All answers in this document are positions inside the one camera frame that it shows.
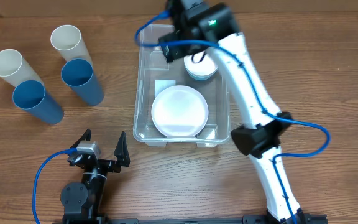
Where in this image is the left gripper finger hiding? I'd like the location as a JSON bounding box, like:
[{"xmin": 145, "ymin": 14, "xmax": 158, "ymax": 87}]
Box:
[
  {"xmin": 71, "ymin": 129, "xmax": 91, "ymax": 148},
  {"xmin": 114, "ymin": 131, "xmax": 131, "ymax": 167}
]

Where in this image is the pink bowl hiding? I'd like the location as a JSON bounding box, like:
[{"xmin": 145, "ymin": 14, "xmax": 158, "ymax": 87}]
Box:
[{"xmin": 183, "ymin": 51, "xmax": 218, "ymax": 75}]

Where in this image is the light blue bowl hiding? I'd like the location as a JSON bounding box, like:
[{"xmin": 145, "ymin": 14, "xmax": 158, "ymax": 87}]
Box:
[{"xmin": 188, "ymin": 72, "xmax": 215, "ymax": 81}]

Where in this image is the blue cup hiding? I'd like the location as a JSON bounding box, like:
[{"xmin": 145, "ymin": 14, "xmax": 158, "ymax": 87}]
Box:
[
  {"xmin": 12, "ymin": 80, "xmax": 64, "ymax": 124},
  {"xmin": 61, "ymin": 58, "xmax": 104, "ymax": 106}
]

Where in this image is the pink plate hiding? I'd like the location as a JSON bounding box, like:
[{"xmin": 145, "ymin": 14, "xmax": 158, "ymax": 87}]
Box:
[{"xmin": 151, "ymin": 85, "xmax": 209, "ymax": 138}]

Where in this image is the beige cup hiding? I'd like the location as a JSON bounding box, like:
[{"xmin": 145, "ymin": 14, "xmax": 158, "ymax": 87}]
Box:
[
  {"xmin": 50, "ymin": 24, "xmax": 93, "ymax": 65},
  {"xmin": 0, "ymin": 49, "xmax": 43, "ymax": 87}
]

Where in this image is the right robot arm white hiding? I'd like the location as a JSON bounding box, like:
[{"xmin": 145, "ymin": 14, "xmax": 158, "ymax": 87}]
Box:
[{"xmin": 158, "ymin": 0, "xmax": 307, "ymax": 223}]

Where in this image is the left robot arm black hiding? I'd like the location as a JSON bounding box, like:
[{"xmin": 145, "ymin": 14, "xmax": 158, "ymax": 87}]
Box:
[{"xmin": 60, "ymin": 129, "xmax": 130, "ymax": 224}]

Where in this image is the clear plastic storage bin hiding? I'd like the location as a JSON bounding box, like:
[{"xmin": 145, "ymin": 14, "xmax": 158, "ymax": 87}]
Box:
[{"xmin": 132, "ymin": 24, "xmax": 232, "ymax": 147}]

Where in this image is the blue cable left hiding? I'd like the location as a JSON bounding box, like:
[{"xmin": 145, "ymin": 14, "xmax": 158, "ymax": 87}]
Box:
[{"xmin": 32, "ymin": 147, "xmax": 78, "ymax": 224}]

